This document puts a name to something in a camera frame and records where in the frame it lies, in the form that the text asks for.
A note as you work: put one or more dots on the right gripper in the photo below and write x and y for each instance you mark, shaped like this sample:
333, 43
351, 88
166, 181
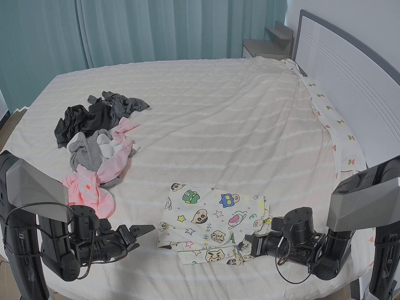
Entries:
268, 245

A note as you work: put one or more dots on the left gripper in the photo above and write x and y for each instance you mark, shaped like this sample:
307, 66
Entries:
112, 242

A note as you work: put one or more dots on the white printed pyjama top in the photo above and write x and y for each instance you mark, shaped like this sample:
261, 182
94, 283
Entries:
212, 217

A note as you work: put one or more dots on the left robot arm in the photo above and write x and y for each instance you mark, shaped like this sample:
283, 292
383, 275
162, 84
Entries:
22, 245

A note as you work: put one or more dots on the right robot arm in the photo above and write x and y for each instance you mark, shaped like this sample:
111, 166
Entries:
353, 198

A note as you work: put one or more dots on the bed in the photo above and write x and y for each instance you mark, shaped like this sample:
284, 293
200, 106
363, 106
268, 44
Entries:
218, 120

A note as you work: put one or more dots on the pile of clothes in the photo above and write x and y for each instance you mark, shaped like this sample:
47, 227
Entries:
81, 120

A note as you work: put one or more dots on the pink printed T-shirt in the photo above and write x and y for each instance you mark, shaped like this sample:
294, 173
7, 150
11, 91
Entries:
93, 198

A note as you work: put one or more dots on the white printed pillow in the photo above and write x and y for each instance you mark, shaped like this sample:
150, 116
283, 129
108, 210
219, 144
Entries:
340, 136

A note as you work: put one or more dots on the grey bedside table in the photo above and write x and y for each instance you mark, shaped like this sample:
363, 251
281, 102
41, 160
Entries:
265, 45

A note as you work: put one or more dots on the blue-green curtain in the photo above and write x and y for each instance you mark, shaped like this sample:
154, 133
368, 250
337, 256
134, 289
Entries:
156, 20

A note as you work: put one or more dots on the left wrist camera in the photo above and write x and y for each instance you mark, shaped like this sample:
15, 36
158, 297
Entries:
104, 224

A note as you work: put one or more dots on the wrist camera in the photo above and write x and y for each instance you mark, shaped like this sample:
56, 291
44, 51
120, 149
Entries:
104, 224
278, 223

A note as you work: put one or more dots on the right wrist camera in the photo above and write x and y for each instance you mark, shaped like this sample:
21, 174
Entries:
278, 223

